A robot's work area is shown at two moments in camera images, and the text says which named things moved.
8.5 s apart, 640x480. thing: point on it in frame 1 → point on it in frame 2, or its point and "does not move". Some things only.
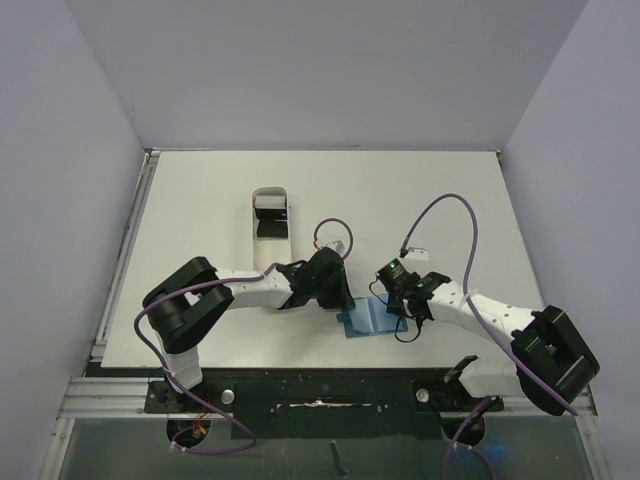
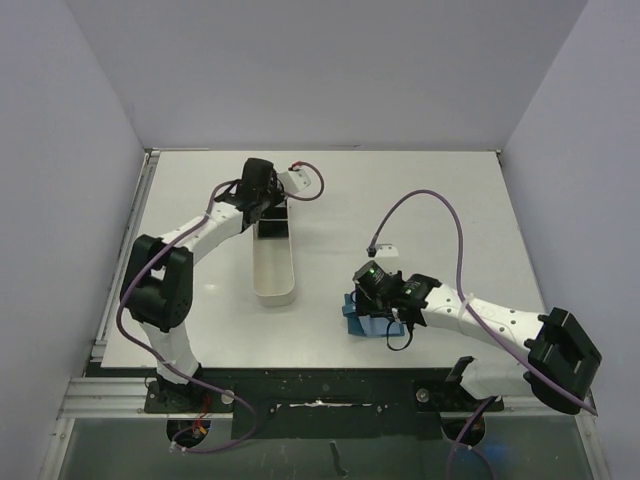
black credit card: [272, 222] does not move
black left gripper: [342, 297] → [279, 192]
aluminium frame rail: [107, 398] does not move
